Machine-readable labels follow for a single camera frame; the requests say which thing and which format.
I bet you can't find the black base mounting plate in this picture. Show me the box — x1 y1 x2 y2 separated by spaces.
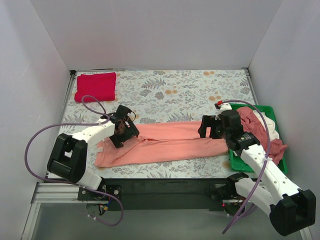
77 177 257 212

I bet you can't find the white t shirt in tray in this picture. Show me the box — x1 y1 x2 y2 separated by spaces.
253 110 280 142

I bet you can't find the floral patterned table mat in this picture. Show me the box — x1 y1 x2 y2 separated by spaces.
46 69 259 179

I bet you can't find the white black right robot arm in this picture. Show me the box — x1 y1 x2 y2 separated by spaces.
198 110 316 236

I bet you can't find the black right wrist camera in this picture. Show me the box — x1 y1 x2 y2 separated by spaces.
219 109 244 134

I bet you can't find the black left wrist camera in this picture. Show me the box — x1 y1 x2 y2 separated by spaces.
114 105 132 121

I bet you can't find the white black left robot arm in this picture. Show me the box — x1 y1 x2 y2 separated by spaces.
47 118 140 190

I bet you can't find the salmon pink t shirt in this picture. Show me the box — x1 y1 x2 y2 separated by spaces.
94 121 229 168

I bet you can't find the dusty rose t shirt in tray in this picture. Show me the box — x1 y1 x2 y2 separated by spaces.
237 106 288 165

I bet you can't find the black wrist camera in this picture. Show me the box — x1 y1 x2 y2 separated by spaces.
114 105 132 121
219 109 244 134

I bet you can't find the aluminium frame rail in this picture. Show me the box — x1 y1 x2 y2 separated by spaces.
20 181 313 240

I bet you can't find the folded red t shirt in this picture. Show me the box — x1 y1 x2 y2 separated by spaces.
74 72 117 103

